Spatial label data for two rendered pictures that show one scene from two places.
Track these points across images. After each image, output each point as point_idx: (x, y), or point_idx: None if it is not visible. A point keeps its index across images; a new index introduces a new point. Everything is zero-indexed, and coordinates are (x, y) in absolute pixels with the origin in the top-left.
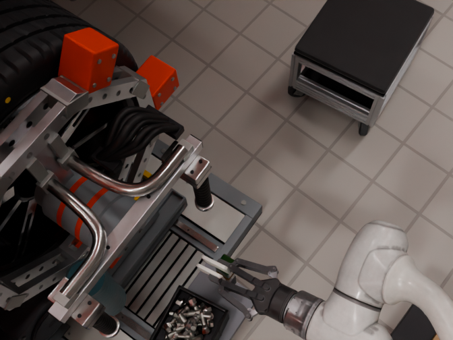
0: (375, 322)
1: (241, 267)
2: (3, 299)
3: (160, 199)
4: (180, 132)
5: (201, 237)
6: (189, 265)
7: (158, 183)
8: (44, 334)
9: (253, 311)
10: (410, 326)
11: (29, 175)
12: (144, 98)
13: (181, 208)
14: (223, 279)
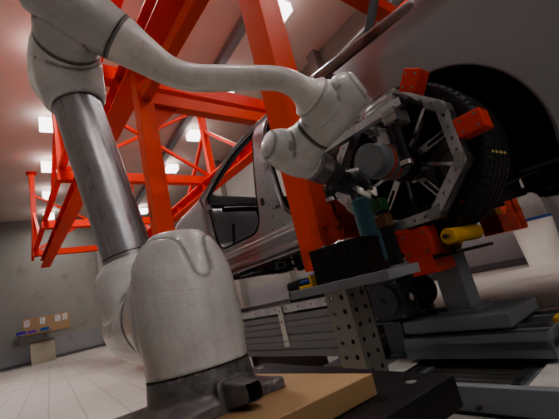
0: (290, 131)
1: (366, 184)
2: (345, 196)
3: (367, 121)
4: (405, 101)
5: (523, 375)
6: (487, 383)
7: (367, 109)
8: (377, 304)
9: None
10: (381, 376)
11: (408, 175)
12: (443, 117)
13: (541, 345)
14: (357, 188)
